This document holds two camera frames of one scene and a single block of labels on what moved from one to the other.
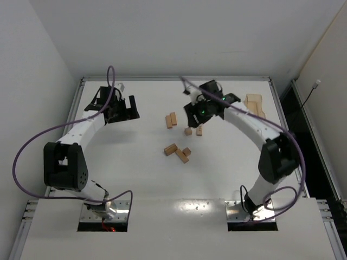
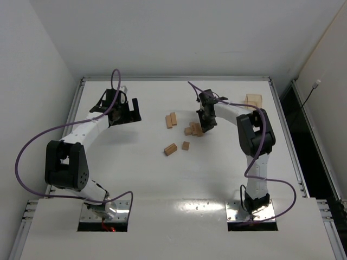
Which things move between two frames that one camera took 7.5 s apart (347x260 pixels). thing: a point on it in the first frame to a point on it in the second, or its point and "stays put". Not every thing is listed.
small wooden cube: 186,151 to 185,145
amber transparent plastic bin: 253,103 stays put
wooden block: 181,156 to 195,128
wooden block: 168,122 stays put
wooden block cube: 188,131 stays put
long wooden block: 173,118 stays put
